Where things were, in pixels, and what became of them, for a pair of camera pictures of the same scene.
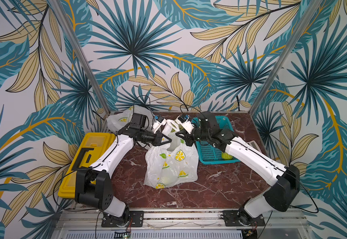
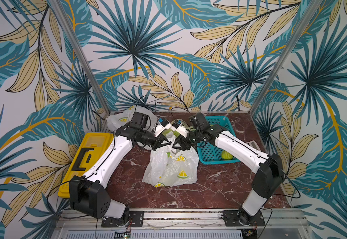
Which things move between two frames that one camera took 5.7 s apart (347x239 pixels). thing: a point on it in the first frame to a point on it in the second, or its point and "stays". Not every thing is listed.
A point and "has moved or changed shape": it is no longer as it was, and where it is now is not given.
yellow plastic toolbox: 91,146 stays
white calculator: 253,144 stays
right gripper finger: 188,139 to 181,142
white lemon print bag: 171,163 has moved or changed shape
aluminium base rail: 86,224 stays
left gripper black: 158,138 stays
